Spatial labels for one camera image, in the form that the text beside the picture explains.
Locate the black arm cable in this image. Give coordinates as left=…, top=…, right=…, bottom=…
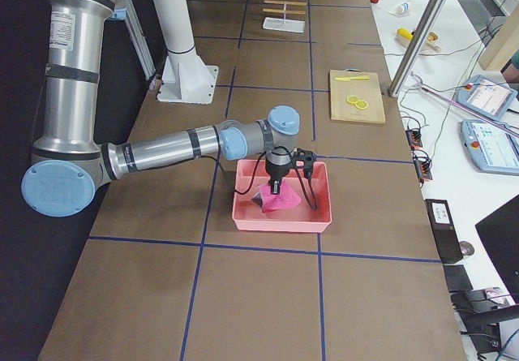
left=200, top=145, right=320, bottom=211

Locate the blue teach pendant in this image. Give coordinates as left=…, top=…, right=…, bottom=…
left=460, top=119, right=518, bottom=175
left=455, top=75, right=517, bottom=121

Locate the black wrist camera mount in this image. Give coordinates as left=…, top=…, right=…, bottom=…
left=293, top=148, right=316, bottom=181

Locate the black rectangular box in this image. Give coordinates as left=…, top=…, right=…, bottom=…
left=424, top=199, right=463, bottom=264

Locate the yellow plastic knife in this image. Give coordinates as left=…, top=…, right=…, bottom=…
left=334, top=75, right=370, bottom=82

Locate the small white bottle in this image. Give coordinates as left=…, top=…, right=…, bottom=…
left=388, top=2, right=411, bottom=16

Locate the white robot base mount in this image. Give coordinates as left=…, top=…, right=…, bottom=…
left=153, top=0, right=219, bottom=105

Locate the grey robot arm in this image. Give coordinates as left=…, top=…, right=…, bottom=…
left=21, top=0, right=299, bottom=217

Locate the upper blue teach pendant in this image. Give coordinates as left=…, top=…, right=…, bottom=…
left=455, top=75, right=517, bottom=121

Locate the orange black connector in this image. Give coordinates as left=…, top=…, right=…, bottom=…
left=405, top=128, right=422, bottom=150
left=413, top=154, right=432, bottom=183

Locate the inner wooden rod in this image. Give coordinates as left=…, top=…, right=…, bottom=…
left=262, top=8, right=306, bottom=15

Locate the black monitor corner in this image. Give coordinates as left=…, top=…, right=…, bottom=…
left=475, top=197, right=518, bottom=302

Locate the pink fleece cloth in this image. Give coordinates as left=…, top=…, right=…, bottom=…
left=251, top=183, right=302, bottom=213

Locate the outer wooden rod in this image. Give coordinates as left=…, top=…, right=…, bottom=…
left=263, top=0, right=307, bottom=6

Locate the upper orange black connector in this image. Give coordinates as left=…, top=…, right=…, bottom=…
left=405, top=128, right=422, bottom=150

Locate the bamboo cutting board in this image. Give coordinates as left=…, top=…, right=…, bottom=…
left=329, top=70, right=386, bottom=124

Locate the white rectangular tray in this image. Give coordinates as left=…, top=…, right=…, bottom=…
left=262, top=17, right=305, bottom=33

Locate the aluminium frame post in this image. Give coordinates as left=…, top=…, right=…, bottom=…
left=388, top=0, right=446, bottom=98

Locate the wooden rod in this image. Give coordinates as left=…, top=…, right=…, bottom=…
left=263, top=0, right=307, bottom=6
left=262, top=8, right=306, bottom=15

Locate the pink plastic bin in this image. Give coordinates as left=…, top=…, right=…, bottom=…
left=232, top=159, right=332, bottom=233

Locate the lower orange black connector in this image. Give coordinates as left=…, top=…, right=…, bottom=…
left=413, top=154, right=432, bottom=183

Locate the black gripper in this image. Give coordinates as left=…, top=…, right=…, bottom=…
left=265, top=152, right=293, bottom=195

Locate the lower blue teach pendant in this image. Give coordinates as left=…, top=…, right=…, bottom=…
left=460, top=119, right=518, bottom=175

